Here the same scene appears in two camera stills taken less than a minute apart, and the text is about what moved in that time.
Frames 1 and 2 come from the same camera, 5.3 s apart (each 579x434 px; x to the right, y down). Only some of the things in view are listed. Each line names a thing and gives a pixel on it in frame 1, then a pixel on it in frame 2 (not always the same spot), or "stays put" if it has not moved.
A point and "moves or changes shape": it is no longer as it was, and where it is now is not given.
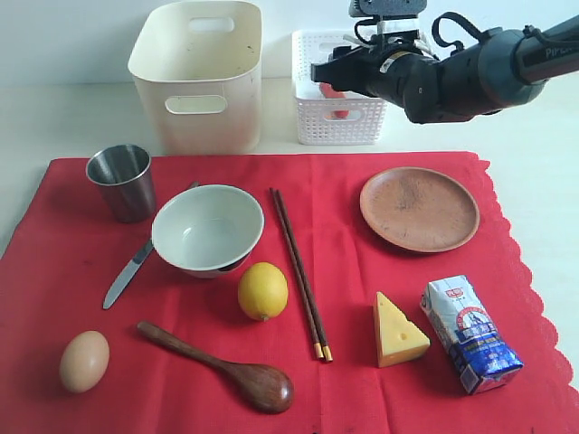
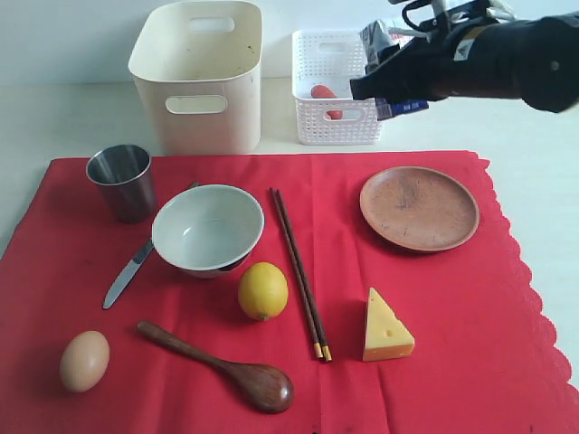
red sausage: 329,92 moves or changes shape
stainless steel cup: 125,174 stays put
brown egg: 84,361 stays put
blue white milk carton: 481,357 moves or changes shape
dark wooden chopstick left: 317,345 stays put
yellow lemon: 262,290 stays put
